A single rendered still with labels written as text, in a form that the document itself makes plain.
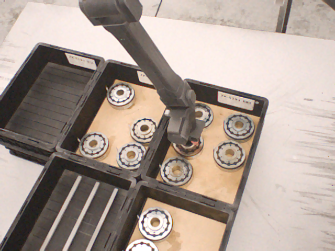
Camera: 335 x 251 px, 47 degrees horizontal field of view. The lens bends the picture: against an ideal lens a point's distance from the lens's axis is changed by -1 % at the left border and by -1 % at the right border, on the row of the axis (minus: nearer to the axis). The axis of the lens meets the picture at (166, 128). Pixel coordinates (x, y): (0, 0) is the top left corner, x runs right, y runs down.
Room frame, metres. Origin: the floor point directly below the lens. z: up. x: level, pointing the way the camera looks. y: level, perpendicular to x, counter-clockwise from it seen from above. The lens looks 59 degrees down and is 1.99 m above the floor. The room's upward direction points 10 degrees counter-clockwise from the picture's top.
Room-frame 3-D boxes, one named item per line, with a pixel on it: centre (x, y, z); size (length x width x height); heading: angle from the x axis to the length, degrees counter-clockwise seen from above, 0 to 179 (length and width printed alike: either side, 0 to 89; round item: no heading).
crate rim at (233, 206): (0.57, -0.12, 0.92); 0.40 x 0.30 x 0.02; 150
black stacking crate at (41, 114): (0.87, 0.40, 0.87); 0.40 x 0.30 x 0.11; 150
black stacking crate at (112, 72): (0.72, 0.14, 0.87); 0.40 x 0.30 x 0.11; 150
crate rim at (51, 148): (0.87, 0.40, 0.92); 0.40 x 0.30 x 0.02; 150
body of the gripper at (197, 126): (0.61, -0.07, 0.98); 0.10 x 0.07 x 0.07; 59
